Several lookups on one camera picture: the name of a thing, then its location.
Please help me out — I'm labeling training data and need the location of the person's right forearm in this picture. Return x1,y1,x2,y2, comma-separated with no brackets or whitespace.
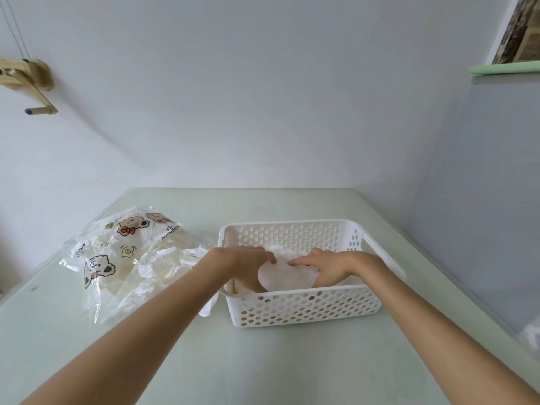
354,250,540,405

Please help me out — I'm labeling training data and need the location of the thin steel winch cable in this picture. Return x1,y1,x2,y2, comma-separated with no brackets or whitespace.
0,0,31,62

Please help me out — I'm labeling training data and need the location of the white perforated plastic basket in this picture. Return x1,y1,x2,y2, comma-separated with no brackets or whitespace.
217,219,407,329

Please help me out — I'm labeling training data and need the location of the brass wall crank winch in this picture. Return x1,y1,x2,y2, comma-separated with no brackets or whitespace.
0,57,59,116

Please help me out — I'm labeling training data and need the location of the pale green shelf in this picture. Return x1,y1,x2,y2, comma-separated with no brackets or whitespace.
467,61,540,77

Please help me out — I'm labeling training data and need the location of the person's left forearm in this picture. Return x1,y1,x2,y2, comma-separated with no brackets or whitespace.
21,248,233,405

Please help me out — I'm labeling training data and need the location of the clear bear-print plastic bag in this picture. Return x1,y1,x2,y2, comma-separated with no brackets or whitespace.
58,205,220,325

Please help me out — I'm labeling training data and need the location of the person's left hand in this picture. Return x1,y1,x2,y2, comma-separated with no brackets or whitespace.
210,246,278,294

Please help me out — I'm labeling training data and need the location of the person's right hand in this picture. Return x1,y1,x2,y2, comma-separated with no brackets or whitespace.
287,247,368,290

